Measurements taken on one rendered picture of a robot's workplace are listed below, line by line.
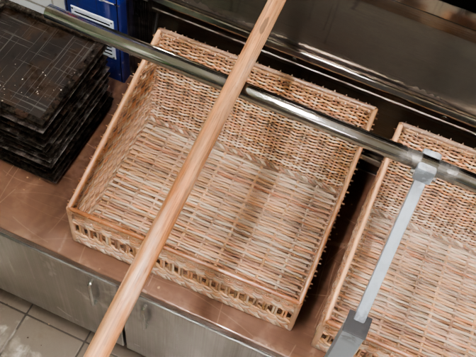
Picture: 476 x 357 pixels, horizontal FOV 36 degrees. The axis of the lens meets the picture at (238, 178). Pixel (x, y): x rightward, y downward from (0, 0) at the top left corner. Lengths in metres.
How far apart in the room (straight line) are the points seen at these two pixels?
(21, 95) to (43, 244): 0.35
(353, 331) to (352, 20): 0.66
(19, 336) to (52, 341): 0.10
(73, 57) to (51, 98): 0.13
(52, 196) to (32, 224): 0.09
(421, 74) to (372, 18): 0.16
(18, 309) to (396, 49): 1.38
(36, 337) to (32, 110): 0.86
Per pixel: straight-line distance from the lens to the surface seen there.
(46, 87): 1.72
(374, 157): 1.82
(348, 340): 1.34
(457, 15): 1.50
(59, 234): 1.79
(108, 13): 1.86
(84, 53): 1.77
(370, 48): 1.61
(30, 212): 1.83
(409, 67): 1.62
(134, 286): 1.03
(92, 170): 1.67
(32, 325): 2.33
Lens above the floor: 2.15
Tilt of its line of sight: 58 degrees down
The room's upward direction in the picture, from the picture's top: 9 degrees clockwise
